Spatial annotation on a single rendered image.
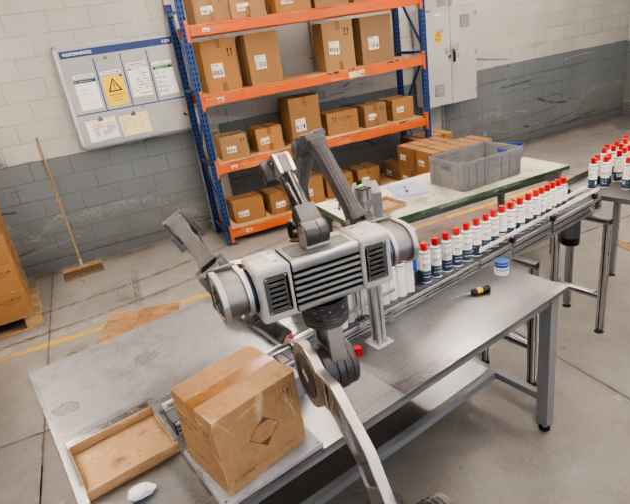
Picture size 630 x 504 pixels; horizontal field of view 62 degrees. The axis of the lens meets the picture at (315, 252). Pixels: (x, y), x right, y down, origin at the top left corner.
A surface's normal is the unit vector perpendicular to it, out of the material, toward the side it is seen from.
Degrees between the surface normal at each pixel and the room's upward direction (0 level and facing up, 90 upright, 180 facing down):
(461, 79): 90
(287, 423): 90
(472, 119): 90
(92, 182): 90
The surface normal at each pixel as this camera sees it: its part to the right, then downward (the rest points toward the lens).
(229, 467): 0.66, 0.21
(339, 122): 0.39, 0.32
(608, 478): -0.14, -0.91
